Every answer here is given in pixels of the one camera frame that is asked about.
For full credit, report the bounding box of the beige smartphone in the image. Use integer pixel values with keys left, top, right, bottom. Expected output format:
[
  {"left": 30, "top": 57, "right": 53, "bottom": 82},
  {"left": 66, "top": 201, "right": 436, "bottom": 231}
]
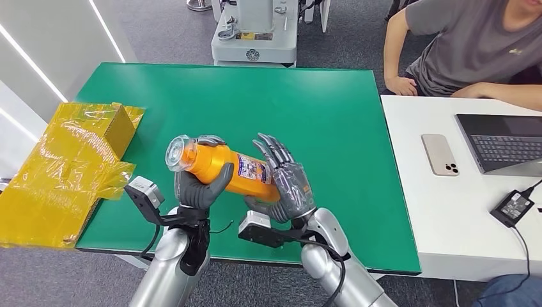
[{"left": 421, "top": 134, "right": 460, "bottom": 177}]

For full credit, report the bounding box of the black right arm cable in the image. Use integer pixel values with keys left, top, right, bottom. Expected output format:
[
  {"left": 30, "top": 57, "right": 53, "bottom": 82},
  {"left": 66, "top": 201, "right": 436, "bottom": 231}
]
[{"left": 296, "top": 239, "right": 346, "bottom": 307}]

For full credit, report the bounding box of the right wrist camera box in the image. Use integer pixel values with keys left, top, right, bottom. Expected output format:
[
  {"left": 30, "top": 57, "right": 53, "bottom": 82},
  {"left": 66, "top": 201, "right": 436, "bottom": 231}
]
[{"left": 238, "top": 210, "right": 293, "bottom": 249}]

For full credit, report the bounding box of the green topped table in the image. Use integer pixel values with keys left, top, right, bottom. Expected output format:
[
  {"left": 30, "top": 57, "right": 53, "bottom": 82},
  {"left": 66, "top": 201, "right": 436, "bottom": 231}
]
[{"left": 75, "top": 62, "right": 422, "bottom": 276}]

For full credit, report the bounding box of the white desk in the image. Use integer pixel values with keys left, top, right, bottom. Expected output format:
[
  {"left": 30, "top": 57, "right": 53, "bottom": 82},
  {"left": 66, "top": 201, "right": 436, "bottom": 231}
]
[{"left": 380, "top": 95, "right": 542, "bottom": 283}]

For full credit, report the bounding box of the black chair base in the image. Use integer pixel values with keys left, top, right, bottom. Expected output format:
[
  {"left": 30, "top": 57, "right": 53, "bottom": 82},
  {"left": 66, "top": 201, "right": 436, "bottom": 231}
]
[{"left": 386, "top": 0, "right": 408, "bottom": 20}]

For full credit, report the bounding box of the dark grey laptop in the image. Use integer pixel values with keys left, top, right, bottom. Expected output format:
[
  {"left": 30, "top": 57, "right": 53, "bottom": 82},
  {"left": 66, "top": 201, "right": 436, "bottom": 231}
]
[{"left": 455, "top": 113, "right": 542, "bottom": 178}]

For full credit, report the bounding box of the yellow taped cardboard box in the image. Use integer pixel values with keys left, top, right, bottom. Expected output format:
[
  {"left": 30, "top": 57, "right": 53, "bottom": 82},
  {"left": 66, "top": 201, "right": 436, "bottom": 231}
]
[{"left": 0, "top": 102, "right": 146, "bottom": 249}]

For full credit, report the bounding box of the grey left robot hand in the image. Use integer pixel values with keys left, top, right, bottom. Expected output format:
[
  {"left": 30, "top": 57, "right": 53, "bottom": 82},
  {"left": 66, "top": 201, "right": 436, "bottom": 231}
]
[{"left": 174, "top": 134, "right": 235, "bottom": 212}]

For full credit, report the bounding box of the black adapter mains cable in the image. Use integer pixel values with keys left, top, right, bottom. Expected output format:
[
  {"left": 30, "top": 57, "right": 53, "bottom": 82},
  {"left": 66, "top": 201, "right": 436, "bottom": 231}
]
[{"left": 473, "top": 226, "right": 531, "bottom": 305}]

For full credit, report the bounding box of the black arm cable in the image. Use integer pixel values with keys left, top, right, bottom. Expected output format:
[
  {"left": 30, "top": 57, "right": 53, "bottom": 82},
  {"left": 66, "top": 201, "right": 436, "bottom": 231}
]
[
  {"left": 139, "top": 224, "right": 161, "bottom": 259},
  {"left": 296, "top": 239, "right": 346, "bottom": 307}
]

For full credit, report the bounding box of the person's right hand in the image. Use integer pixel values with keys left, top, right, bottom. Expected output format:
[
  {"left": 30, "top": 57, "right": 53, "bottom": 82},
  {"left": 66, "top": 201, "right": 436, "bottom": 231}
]
[{"left": 384, "top": 76, "right": 419, "bottom": 97}]

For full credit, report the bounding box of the chrome stand base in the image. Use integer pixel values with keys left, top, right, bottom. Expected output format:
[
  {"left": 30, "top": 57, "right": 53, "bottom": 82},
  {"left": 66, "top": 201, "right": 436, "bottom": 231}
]
[{"left": 187, "top": 0, "right": 213, "bottom": 13}]

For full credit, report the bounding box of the orange juice bottle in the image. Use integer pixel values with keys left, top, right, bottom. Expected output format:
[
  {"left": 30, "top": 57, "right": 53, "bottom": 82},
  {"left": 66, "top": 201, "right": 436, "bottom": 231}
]
[{"left": 165, "top": 134, "right": 282, "bottom": 203}]

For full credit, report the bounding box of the person's left hand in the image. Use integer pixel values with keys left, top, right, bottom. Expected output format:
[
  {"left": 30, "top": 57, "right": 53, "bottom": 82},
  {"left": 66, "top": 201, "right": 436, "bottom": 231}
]
[{"left": 451, "top": 83, "right": 488, "bottom": 100}]

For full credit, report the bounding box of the grey machine base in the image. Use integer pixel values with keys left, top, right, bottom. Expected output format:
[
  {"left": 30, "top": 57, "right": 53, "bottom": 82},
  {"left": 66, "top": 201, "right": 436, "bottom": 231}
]
[{"left": 211, "top": 0, "right": 299, "bottom": 68}]

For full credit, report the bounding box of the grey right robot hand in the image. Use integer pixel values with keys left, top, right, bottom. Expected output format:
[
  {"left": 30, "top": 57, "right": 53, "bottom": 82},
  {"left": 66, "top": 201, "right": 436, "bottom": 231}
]
[{"left": 244, "top": 132, "right": 318, "bottom": 224}]

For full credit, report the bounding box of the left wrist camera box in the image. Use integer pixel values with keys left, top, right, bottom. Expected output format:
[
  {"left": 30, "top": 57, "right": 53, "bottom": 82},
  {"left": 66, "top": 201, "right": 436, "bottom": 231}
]
[{"left": 123, "top": 176, "right": 166, "bottom": 225}]

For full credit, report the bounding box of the black power adapter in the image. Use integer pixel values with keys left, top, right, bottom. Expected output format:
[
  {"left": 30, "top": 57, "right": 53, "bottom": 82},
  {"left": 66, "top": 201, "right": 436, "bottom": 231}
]
[{"left": 490, "top": 189, "right": 535, "bottom": 229}]

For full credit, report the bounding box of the thin black wire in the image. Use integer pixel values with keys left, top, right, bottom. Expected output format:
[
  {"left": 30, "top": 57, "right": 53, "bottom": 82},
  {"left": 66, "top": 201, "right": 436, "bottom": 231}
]
[{"left": 209, "top": 220, "right": 234, "bottom": 235}]

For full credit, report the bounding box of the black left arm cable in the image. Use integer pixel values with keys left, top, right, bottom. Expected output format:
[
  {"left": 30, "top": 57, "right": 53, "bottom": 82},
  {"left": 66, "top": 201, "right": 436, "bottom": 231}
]
[{"left": 139, "top": 224, "right": 161, "bottom": 259}]

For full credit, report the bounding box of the person's hand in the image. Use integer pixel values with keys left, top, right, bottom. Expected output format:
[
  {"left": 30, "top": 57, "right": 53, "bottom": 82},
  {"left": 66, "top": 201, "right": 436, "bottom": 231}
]
[
  {"left": 451, "top": 83, "right": 488, "bottom": 100},
  {"left": 384, "top": 76, "right": 419, "bottom": 97}
]

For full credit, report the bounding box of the white table leg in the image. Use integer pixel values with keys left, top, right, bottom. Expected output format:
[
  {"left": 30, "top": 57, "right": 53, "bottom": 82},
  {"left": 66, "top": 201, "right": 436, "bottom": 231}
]
[{"left": 114, "top": 253, "right": 150, "bottom": 270}]

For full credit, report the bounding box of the blue fabric item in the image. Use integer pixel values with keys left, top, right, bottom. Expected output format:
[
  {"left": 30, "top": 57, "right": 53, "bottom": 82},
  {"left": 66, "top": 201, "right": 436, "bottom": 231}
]
[{"left": 472, "top": 274, "right": 542, "bottom": 307}]

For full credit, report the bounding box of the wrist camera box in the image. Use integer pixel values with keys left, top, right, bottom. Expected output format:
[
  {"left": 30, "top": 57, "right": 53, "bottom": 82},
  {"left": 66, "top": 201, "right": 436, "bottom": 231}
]
[
  {"left": 123, "top": 176, "right": 166, "bottom": 225},
  {"left": 238, "top": 210, "right": 293, "bottom": 249}
]

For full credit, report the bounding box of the person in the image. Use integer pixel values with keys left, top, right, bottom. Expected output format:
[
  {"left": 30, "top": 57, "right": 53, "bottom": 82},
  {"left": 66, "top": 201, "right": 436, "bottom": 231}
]
[{"left": 382, "top": 0, "right": 542, "bottom": 112}]

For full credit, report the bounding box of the white machine frame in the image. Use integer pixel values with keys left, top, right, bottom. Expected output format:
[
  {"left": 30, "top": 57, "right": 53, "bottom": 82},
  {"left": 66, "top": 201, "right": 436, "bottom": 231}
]
[{"left": 298, "top": 0, "right": 332, "bottom": 34}]

